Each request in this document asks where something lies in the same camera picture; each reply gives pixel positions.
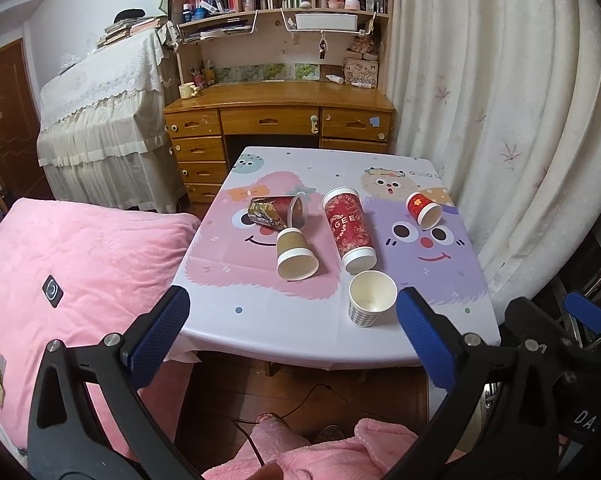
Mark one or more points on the tall red paper cup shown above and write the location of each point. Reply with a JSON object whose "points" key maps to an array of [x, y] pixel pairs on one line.
{"points": [[348, 225]]}

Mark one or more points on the brown paper cup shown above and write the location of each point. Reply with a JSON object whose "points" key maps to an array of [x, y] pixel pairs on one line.
{"points": [[293, 249]]}

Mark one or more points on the pen holder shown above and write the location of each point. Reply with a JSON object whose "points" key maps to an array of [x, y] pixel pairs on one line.
{"points": [[198, 79]]}

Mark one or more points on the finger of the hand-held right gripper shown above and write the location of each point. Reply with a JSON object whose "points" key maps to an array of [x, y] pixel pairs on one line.
{"points": [[528, 315], [586, 311]]}

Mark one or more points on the black hat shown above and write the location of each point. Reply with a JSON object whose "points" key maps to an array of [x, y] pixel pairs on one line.
{"points": [[129, 13]]}

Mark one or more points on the cartoon printed tablecloth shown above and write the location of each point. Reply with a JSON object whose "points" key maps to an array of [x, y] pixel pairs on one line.
{"points": [[280, 320]]}

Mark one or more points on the wooden desk with drawers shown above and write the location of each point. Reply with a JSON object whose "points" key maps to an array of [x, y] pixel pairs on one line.
{"points": [[280, 95]]}

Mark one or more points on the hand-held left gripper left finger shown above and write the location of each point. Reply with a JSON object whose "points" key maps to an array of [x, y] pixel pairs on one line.
{"points": [[161, 337]]}

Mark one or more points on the white checked paper cup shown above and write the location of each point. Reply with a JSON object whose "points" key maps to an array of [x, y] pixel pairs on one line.
{"points": [[364, 312]]}

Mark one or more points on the wooden lettered box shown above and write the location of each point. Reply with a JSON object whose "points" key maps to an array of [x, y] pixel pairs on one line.
{"points": [[360, 71]]}

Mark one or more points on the pile of papers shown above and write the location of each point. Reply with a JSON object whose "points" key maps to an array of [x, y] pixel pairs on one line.
{"points": [[220, 30]]}

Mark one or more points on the small black device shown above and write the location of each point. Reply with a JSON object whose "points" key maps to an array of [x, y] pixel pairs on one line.
{"points": [[53, 291]]}

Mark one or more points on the pink fleece blanket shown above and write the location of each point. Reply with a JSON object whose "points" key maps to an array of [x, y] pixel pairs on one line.
{"points": [[80, 260]]}

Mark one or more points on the clear plastic cup brown sleeve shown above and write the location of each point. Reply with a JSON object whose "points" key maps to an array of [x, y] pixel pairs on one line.
{"points": [[270, 210]]}

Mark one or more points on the cream mug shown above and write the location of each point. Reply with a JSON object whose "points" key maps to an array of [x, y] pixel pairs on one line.
{"points": [[186, 91]]}

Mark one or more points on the wooden bookshelf hutch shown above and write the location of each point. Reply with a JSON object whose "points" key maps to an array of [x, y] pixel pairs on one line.
{"points": [[275, 52]]}

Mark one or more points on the lace covered piano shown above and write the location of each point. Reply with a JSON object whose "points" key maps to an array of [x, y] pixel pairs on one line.
{"points": [[105, 125]]}

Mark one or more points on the white tube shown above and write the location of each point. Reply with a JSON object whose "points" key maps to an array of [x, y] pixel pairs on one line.
{"points": [[334, 78]]}

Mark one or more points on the white floral curtain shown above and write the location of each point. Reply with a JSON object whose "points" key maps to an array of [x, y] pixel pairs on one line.
{"points": [[480, 85]]}

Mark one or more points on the chrome metal frame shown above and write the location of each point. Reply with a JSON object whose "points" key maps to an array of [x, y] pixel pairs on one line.
{"points": [[593, 260]]}

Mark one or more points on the person's pink fleece robe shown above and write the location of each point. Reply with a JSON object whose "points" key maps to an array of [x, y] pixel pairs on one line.
{"points": [[290, 460]]}

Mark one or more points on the stack of books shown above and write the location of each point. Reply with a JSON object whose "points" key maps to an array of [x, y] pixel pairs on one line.
{"points": [[125, 32]]}

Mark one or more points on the small red paper cup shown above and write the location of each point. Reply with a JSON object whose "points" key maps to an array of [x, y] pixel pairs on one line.
{"points": [[419, 205]]}

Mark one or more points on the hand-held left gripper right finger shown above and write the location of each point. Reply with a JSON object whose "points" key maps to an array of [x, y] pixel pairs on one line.
{"points": [[425, 340]]}

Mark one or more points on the brown wooden door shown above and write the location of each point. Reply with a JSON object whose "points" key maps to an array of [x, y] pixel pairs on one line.
{"points": [[5, 110]]}

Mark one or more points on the hanging keys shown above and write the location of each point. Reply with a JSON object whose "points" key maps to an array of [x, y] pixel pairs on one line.
{"points": [[322, 47]]}

